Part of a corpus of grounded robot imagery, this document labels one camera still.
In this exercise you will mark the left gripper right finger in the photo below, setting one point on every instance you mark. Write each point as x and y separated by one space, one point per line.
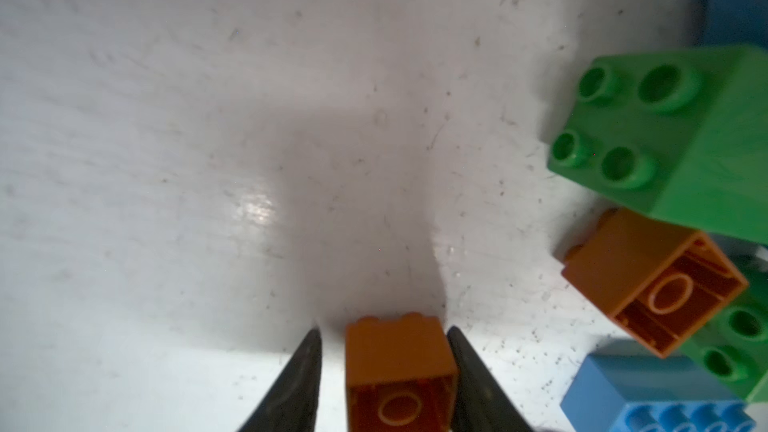
481 404

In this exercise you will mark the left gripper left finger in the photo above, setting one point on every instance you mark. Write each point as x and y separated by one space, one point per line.
291 403

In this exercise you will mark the brown lego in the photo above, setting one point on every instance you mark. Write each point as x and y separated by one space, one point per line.
400 374
659 282

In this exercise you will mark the blue lego lower plate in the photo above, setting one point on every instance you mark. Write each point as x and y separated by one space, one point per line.
646 393

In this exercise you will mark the green lego centre right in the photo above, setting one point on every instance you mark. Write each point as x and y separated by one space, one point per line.
732 346

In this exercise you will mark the green lego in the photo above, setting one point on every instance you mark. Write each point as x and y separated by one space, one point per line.
678 136
732 346

